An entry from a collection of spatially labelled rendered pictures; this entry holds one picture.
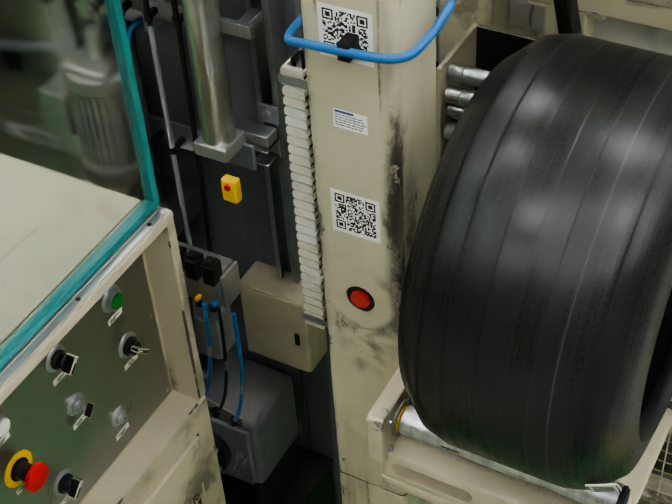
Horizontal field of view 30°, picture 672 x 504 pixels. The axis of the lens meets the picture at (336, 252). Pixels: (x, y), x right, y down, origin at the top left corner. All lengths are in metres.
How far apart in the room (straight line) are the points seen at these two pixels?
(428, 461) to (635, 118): 0.65
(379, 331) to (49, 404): 0.49
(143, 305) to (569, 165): 0.66
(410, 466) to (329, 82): 0.61
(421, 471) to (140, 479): 0.41
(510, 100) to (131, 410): 0.73
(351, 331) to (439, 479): 0.25
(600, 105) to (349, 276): 0.49
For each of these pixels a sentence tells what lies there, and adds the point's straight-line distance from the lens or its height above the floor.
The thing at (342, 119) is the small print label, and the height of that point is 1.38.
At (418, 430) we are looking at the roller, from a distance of 1.85.
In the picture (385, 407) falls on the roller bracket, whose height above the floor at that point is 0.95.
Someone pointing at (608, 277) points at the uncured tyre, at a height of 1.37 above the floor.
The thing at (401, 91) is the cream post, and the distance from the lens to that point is 1.57.
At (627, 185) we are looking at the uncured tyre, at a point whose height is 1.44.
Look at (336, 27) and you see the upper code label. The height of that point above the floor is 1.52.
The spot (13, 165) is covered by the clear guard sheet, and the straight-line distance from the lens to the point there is 1.43.
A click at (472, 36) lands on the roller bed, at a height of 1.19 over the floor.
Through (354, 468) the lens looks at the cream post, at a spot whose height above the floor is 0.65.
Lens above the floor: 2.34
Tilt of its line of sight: 42 degrees down
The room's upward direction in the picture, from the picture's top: 4 degrees counter-clockwise
